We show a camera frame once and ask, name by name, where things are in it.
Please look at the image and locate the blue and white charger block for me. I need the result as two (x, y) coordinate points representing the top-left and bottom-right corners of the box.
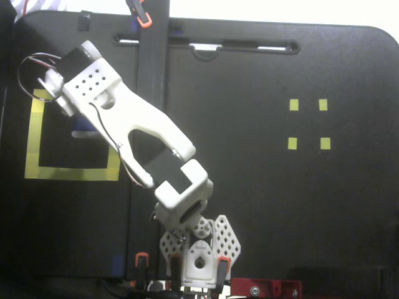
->
(72, 113), (97, 133)

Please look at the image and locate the red angle bracket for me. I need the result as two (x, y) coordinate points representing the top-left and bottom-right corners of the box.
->
(231, 277), (303, 299)

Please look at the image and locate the orange and black spring clamp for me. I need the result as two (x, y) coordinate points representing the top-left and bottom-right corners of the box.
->
(125, 0), (153, 29)

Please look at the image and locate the black tape piece on table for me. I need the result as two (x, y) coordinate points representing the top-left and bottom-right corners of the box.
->
(77, 11), (92, 32)

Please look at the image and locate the red white black servo cable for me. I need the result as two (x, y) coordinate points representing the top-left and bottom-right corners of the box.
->
(17, 52), (63, 103)

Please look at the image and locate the black flat strip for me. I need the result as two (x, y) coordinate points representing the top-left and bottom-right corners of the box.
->
(126, 0), (171, 281)

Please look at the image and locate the white striped cloth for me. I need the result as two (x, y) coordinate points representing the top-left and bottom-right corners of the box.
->
(12, 0), (68, 22)

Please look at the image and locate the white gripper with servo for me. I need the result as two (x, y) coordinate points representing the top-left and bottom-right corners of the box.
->
(37, 69), (101, 140)

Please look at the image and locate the orange and black base clamp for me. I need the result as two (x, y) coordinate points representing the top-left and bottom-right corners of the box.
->
(168, 254), (183, 289)
(133, 252), (151, 290)
(216, 257), (232, 292)

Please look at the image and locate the yellow tape square outline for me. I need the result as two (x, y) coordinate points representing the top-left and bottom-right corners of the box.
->
(24, 88), (122, 182)

